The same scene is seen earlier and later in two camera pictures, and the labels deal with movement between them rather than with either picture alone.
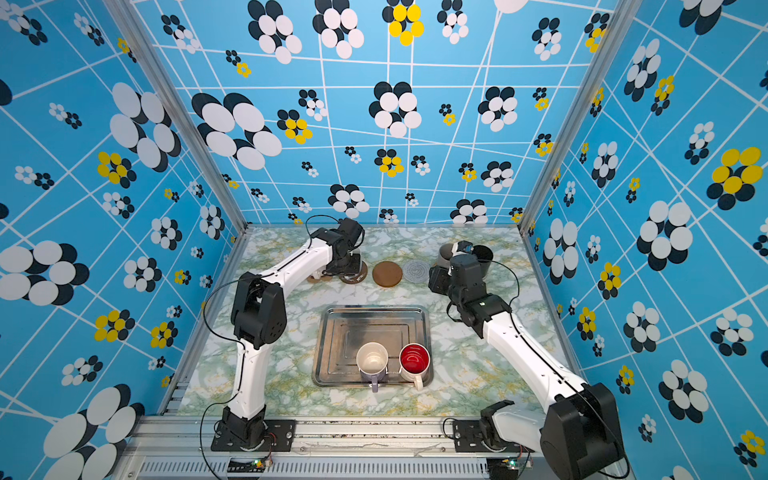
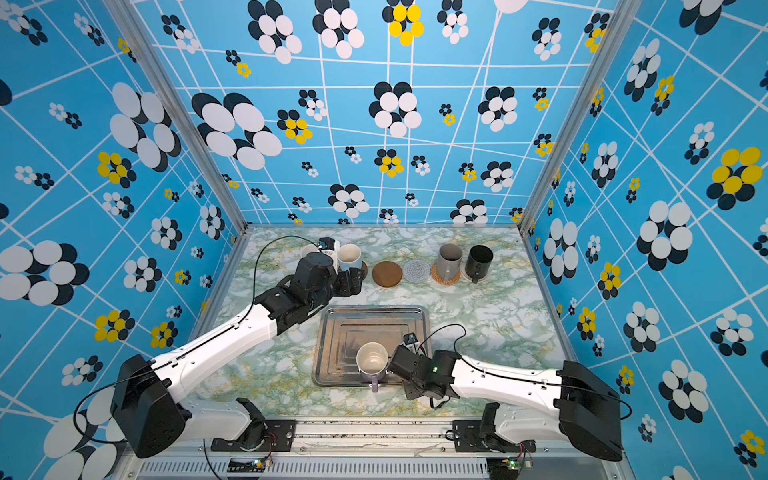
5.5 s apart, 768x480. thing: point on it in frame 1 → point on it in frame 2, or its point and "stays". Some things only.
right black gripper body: [445, 285] → [414, 391]
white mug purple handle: [372, 360] stays
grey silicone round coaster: [416, 271] stays
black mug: [484, 255] stays
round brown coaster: [387, 273] stays
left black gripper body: [350, 265] → [337, 286]
